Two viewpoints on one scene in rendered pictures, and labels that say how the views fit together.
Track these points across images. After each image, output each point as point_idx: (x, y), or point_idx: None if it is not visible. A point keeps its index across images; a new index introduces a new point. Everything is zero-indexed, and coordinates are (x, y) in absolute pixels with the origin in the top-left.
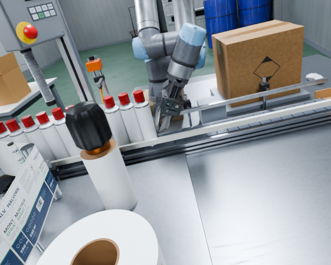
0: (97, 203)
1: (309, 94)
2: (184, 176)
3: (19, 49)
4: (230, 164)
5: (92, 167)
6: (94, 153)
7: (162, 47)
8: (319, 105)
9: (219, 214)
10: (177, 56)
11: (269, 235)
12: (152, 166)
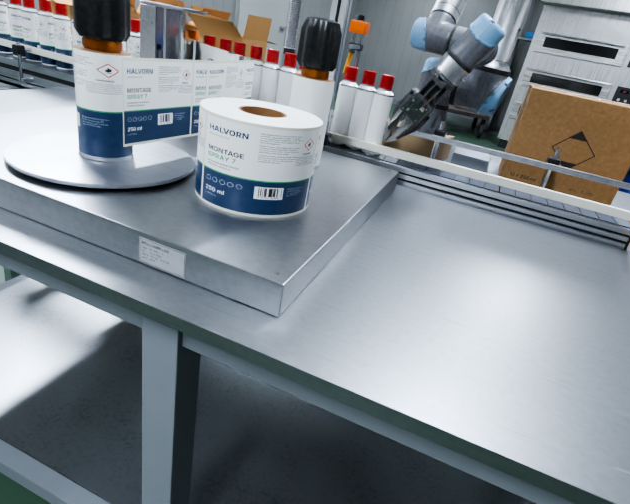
0: None
1: None
2: (381, 179)
3: None
4: (444, 210)
5: (298, 88)
6: (308, 74)
7: (446, 39)
8: (606, 209)
9: (393, 223)
10: (454, 47)
11: (430, 252)
12: (354, 162)
